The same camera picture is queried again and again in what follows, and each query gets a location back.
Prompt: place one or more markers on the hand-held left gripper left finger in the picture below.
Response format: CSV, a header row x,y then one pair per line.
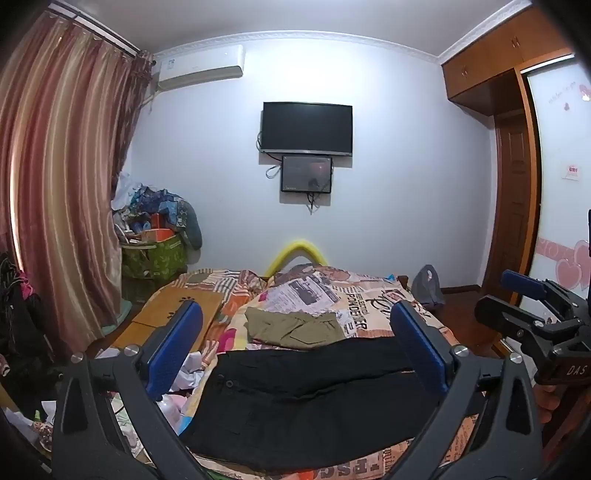
x,y
178,346

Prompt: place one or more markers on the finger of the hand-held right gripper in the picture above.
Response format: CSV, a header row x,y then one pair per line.
x,y
521,284
508,316

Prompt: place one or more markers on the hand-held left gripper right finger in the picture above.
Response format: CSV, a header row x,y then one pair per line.
x,y
418,344

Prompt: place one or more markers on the black pants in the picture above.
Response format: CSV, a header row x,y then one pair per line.
x,y
300,406

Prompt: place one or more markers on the olive green pants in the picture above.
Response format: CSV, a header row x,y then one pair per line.
x,y
291,327

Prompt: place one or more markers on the person's right hand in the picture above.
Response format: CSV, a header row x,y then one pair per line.
x,y
551,406

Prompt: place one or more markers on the crumpled white paper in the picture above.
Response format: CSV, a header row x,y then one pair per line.
x,y
196,369

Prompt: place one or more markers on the wooden board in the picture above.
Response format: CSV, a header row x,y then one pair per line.
x,y
157,307

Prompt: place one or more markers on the grey bag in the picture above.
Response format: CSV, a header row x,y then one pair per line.
x,y
425,286

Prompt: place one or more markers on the wooden door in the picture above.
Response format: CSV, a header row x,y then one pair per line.
x,y
512,207

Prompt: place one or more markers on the orange plaid bedsheet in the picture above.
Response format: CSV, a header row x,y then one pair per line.
x,y
221,281

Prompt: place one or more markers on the green storage bag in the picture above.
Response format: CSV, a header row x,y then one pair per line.
x,y
154,258

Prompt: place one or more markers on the newspaper print blanket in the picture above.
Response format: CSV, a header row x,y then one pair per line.
x,y
314,295

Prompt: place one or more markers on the small red label sticker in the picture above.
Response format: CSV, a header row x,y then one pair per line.
x,y
572,171

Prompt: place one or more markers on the pile of colourful clutter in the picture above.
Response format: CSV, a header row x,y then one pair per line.
x,y
152,207

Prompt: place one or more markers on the white heart-print wardrobe door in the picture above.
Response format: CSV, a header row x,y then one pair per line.
x,y
561,138

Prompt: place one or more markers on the yellow foam tube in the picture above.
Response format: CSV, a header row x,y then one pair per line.
x,y
295,243

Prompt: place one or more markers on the dark hanging clothes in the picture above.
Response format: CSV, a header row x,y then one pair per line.
x,y
23,323

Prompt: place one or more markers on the striped pink curtain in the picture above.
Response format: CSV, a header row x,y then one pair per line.
x,y
60,161

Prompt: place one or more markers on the wooden overhead cabinet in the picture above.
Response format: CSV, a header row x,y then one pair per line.
x,y
494,60

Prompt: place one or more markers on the white air conditioner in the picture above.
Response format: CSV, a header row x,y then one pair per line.
x,y
198,64

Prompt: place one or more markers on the small black wall monitor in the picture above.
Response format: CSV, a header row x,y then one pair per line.
x,y
304,173

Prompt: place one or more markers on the black wall television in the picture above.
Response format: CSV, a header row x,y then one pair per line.
x,y
307,127

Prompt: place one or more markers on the curtain rail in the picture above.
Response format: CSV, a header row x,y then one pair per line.
x,y
101,27

